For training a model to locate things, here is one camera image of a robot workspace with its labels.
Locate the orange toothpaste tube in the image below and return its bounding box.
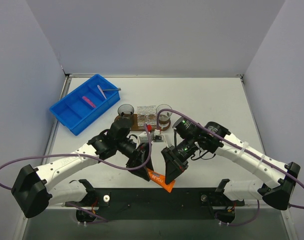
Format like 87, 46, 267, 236
147, 168, 176, 193

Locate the clear textured acrylic holder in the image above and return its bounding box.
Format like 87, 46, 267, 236
136, 105, 157, 130

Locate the clear glass cup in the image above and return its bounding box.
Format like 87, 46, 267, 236
156, 104, 172, 128

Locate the blue tinted glass cup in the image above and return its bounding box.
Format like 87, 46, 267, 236
117, 104, 134, 120

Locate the pink toothpaste tube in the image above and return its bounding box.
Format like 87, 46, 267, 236
82, 96, 96, 108

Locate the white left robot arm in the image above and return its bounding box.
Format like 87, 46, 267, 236
11, 117, 152, 218

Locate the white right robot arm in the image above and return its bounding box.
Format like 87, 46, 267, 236
161, 117, 301, 211

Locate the brown wooden oval tray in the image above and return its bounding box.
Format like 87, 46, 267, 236
114, 113, 171, 132

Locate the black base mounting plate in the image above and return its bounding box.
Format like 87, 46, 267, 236
75, 187, 245, 221

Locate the blue plastic divided bin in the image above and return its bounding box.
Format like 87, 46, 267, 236
49, 74, 120, 136

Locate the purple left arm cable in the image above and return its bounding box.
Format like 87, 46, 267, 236
0, 123, 154, 225

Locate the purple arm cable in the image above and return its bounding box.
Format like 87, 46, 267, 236
0, 123, 154, 225
156, 108, 304, 227

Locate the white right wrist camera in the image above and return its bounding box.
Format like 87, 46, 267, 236
153, 129, 167, 143

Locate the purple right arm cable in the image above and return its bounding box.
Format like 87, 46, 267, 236
156, 108, 304, 227

